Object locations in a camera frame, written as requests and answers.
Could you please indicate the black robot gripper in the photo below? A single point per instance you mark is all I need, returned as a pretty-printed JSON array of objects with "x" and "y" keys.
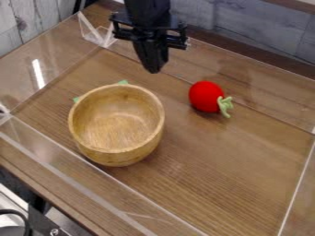
[{"x": 167, "y": 31}]

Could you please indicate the red plush fruit green stem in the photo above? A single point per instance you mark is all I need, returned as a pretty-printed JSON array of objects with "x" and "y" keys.
[{"x": 207, "y": 98}]

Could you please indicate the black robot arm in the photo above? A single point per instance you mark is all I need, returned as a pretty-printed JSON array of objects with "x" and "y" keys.
[{"x": 145, "y": 23}]

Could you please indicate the green mat under bowl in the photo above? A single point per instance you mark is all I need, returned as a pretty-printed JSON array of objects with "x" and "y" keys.
[{"x": 121, "y": 82}]

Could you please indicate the light wooden bowl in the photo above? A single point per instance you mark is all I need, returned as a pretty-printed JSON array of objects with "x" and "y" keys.
[{"x": 116, "y": 124}]

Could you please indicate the clear acrylic tray enclosure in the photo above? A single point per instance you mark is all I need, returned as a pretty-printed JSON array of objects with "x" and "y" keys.
[{"x": 200, "y": 151}]

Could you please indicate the black metal bracket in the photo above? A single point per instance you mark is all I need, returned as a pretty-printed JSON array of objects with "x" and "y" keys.
[{"x": 41, "y": 226}]

